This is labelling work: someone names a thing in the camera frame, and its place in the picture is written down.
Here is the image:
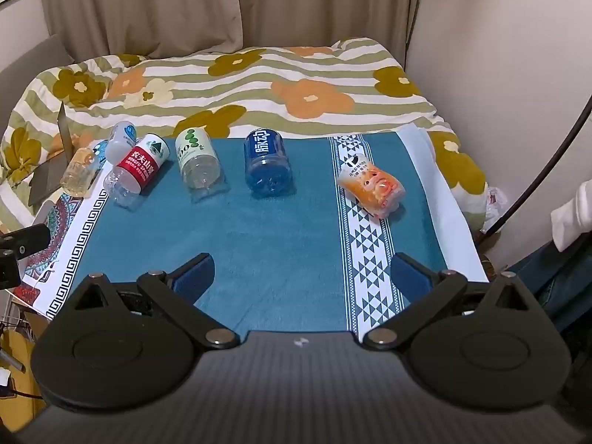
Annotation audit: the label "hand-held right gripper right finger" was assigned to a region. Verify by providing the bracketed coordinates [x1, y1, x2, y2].
[363, 252, 534, 350]

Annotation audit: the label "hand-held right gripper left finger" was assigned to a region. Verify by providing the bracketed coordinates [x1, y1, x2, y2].
[73, 253, 238, 350]

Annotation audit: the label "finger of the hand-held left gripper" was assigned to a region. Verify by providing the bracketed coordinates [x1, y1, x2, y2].
[0, 224, 51, 288]

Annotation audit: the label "clear yellowish plastic cup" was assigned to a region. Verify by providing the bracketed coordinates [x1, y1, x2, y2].
[60, 147, 101, 196]

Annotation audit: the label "orange label plastic cup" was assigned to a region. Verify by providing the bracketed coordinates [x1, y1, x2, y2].
[336, 156, 406, 219]

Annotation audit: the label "green dotted label plastic cup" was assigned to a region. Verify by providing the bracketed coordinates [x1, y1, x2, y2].
[174, 127, 228, 196]

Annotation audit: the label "red label plastic cup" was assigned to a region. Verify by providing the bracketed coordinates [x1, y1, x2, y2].
[103, 132, 170, 210]

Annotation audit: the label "blue label plastic cup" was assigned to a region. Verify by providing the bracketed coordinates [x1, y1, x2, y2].
[243, 128, 293, 195]

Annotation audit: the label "mandala patterned cloth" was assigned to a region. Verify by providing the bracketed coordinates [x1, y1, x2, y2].
[13, 193, 95, 307]

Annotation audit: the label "grey laptop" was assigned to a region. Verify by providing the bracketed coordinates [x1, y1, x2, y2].
[28, 101, 75, 207]

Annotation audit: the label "teal patterned cloth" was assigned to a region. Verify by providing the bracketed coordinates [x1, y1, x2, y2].
[45, 129, 491, 334]

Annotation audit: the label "white plastic bag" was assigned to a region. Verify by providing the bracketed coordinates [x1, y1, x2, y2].
[483, 187, 509, 233]

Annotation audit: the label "small white plastic bottle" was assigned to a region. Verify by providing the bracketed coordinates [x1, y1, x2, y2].
[105, 121, 138, 164]

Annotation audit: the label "blue jeans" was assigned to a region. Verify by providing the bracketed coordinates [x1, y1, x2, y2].
[506, 235, 592, 334]

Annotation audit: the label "white cloth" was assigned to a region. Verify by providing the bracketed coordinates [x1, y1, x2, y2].
[550, 179, 592, 253]

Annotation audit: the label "floral striped blanket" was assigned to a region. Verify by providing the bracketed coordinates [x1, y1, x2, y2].
[0, 39, 489, 242]

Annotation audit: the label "beige curtain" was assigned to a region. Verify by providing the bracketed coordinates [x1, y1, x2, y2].
[37, 0, 420, 64]

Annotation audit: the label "black curved cable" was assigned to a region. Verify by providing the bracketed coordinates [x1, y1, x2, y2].
[480, 95, 592, 242]

